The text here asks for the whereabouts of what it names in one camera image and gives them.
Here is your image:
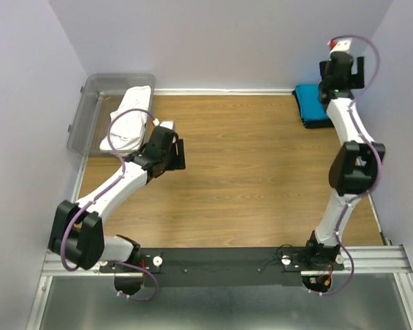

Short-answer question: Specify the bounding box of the blue t shirt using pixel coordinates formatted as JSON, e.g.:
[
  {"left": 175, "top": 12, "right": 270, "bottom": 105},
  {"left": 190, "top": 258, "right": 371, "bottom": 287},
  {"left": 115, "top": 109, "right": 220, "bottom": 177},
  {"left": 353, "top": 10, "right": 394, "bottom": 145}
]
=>
[{"left": 294, "top": 84, "right": 329, "bottom": 123}]

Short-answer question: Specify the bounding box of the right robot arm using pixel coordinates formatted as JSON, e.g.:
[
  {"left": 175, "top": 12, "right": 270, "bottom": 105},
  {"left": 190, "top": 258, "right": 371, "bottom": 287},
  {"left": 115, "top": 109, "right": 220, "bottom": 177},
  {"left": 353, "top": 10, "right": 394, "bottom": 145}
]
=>
[{"left": 302, "top": 51, "right": 385, "bottom": 270}]

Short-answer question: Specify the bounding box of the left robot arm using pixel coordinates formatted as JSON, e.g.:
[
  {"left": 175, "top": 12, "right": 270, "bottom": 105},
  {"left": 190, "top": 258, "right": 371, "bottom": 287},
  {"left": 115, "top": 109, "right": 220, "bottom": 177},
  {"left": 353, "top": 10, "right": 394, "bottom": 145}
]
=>
[{"left": 48, "top": 121, "right": 185, "bottom": 272}]

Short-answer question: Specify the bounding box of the folded black t shirt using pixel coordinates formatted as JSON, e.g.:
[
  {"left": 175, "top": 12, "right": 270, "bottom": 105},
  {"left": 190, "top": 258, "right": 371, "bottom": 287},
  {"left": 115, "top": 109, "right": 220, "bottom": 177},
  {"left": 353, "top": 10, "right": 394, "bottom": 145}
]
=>
[{"left": 292, "top": 90, "right": 334, "bottom": 129}]

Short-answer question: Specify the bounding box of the clear plastic bin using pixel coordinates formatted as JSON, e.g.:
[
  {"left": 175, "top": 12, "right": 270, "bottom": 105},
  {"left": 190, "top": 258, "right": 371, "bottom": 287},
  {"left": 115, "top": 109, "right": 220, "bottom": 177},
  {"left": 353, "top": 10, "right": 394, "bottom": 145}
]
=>
[{"left": 67, "top": 73, "right": 156, "bottom": 156}]

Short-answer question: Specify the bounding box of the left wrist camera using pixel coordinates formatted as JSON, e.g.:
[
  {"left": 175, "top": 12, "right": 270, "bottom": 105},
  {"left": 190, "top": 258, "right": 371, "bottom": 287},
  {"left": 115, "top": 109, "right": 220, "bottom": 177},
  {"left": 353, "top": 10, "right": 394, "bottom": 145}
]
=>
[{"left": 159, "top": 120, "right": 176, "bottom": 131}]

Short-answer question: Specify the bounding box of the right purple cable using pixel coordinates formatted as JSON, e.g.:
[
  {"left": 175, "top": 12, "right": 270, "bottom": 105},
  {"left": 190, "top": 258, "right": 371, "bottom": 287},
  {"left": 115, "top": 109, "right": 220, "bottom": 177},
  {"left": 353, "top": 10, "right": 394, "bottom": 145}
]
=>
[{"left": 309, "top": 34, "right": 383, "bottom": 296}]

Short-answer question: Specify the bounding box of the white table edge rail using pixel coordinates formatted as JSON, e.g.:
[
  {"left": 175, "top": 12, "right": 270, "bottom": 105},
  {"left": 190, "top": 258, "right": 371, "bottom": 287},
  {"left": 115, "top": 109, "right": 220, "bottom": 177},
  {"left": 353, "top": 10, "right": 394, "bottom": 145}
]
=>
[{"left": 154, "top": 89, "right": 294, "bottom": 96}]

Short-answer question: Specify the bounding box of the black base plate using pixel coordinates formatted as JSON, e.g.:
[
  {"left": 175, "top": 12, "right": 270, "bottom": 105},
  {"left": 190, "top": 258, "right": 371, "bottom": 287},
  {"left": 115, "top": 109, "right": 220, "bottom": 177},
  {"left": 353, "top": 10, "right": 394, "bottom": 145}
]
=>
[{"left": 99, "top": 245, "right": 352, "bottom": 288}]

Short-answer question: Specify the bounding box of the aluminium frame rail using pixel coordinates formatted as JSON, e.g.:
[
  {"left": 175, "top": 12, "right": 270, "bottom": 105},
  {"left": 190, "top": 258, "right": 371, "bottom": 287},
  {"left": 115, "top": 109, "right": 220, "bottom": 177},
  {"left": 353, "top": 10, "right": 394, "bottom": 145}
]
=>
[{"left": 41, "top": 245, "right": 412, "bottom": 276}]

